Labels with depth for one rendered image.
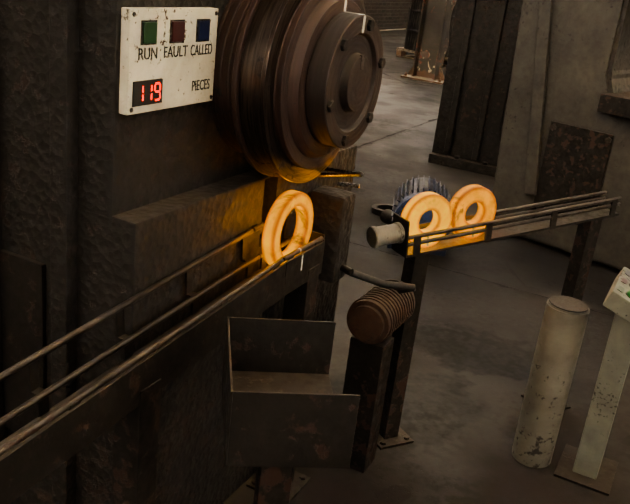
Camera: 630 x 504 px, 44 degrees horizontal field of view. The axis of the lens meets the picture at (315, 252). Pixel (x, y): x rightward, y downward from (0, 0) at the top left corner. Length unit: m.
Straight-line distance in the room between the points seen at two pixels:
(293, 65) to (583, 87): 2.87
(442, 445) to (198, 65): 1.45
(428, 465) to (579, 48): 2.54
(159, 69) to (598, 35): 3.08
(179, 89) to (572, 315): 1.28
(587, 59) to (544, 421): 2.31
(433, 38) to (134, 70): 9.32
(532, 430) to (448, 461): 0.26
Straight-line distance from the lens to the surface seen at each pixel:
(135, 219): 1.47
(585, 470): 2.55
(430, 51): 10.66
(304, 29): 1.59
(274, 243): 1.76
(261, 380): 1.49
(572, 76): 4.32
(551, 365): 2.36
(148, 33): 1.44
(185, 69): 1.54
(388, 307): 2.09
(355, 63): 1.66
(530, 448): 2.49
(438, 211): 2.21
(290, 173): 1.70
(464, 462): 2.47
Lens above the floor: 1.36
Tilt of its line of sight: 21 degrees down
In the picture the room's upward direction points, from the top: 7 degrees clockwise
